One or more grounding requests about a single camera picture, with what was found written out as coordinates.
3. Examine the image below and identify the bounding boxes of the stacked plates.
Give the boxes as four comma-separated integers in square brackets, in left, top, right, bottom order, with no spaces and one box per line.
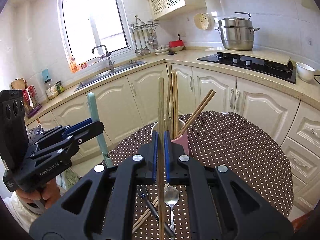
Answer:
[153,46,169,55]

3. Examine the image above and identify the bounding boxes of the black gas stove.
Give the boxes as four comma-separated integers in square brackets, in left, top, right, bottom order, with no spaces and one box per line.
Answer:
[197,52,296,84]

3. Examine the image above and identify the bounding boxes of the glass jar white lid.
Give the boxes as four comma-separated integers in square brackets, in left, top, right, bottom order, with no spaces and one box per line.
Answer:
[44,79,59,100]

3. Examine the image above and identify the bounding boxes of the steel spoon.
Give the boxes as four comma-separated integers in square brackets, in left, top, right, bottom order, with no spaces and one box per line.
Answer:
[164,185,180,232]

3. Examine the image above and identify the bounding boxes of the person's left hand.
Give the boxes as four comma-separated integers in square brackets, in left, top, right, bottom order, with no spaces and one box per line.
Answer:
[16,178,61,209]

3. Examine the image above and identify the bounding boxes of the steel sink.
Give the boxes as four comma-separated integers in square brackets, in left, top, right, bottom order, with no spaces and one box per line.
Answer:
[75,61,146,92]

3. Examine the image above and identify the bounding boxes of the small green tin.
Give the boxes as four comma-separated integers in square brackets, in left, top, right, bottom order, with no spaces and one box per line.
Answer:
[55,81,65,94]

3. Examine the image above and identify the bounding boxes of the black plastic fork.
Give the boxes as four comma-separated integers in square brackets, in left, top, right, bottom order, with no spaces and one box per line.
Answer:
[136,185,175,239]

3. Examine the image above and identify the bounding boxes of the steel faucet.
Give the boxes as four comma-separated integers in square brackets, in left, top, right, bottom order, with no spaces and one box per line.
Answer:
[92,44,114,72]

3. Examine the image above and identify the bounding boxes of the hanging utensil rack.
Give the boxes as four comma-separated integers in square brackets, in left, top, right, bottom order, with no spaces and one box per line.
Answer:
[130,15,160,56]

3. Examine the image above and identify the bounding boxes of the brown polka dot tablecloth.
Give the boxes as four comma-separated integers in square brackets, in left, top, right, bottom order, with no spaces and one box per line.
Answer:
[110,111,294,239]

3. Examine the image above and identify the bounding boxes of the wooden chopstick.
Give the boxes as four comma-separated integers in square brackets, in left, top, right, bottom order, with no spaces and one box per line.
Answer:
[171,72,176,139]
[177,90,217,138]
[173,72,178,138]
[176,88,214,138]
[165,64,172,131]
[132,199,160,235]
[131,195,160,231]
[157,77,165,240]

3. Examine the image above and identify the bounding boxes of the stainless steel steamer pot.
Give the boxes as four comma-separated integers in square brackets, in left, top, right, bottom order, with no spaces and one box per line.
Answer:
[214,11,260,51]

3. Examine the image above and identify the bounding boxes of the white ceramic bowl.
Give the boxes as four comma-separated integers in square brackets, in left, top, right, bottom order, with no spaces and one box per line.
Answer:
[296,62,316,82]

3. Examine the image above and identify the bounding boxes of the pink utensil holder cup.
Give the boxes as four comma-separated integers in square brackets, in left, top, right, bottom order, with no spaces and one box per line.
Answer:
[151,118,189,155]

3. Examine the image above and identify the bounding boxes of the window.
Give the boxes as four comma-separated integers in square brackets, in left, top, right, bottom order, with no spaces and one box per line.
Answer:
[59,0,131,64]

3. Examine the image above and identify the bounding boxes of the red container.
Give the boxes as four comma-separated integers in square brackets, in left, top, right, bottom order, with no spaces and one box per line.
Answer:
[169,40,185,52]

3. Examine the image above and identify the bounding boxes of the round bamboo trivet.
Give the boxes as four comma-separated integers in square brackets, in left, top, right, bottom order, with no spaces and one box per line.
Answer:
[194,13,211,30]

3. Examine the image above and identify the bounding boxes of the light blue sheathed knife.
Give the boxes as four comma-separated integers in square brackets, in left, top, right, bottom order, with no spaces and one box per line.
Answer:
[87,92,113,168]

